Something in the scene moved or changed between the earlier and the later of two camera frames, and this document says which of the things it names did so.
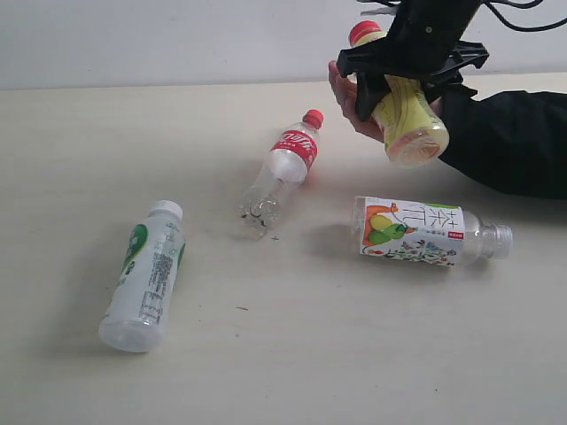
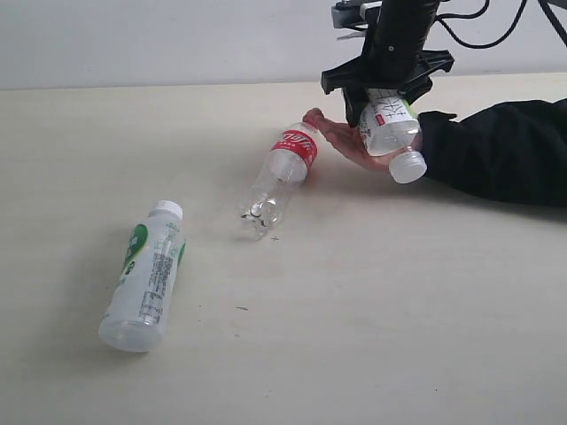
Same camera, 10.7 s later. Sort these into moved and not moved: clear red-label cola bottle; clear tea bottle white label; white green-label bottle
Moved: clear tea bottle white label
Not moved: white green-label bottle; clear red-label cola bottle
